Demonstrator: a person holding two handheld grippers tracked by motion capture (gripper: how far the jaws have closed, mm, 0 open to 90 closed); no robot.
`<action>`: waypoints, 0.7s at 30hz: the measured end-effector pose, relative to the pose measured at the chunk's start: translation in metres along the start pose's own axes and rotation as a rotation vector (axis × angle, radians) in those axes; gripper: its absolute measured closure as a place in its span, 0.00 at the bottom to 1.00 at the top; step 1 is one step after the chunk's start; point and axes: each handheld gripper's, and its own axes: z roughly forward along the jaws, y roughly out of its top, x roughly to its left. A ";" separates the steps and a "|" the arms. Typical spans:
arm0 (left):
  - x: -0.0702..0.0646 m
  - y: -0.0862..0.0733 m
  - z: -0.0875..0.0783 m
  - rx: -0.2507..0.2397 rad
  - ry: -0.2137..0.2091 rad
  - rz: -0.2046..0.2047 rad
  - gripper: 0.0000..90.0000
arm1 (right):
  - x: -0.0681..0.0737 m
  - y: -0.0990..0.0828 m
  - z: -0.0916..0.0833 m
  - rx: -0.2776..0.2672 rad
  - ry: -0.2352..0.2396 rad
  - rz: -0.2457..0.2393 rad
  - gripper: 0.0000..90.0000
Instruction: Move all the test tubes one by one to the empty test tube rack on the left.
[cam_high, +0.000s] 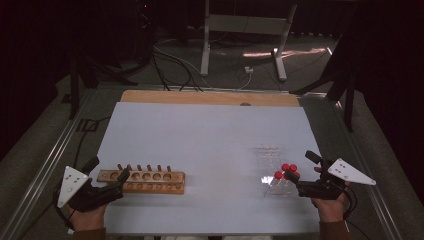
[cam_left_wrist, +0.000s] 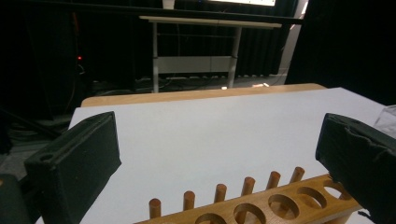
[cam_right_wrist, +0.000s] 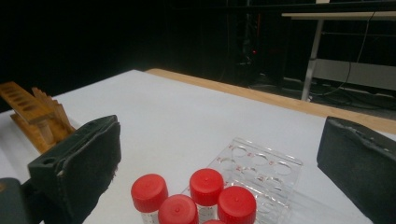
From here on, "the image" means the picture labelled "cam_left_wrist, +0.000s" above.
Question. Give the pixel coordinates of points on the computer monitor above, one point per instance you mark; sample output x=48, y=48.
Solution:
x=243, y=2

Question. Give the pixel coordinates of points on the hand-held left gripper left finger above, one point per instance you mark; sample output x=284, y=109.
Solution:
x=74, y=168

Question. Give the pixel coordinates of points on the white table mat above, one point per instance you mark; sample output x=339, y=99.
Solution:
x=202, y=133

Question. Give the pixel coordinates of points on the white height-adjustable desk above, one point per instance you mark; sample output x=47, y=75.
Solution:
x=193, y=63

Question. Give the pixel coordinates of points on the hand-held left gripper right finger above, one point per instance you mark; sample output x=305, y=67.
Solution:
x=364, y=155

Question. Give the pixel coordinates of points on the wooden test tube rack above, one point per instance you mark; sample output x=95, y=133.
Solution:
x=263, y=202

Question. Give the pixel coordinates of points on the clear plastic tray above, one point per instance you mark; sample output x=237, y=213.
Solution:
x=387, y=119

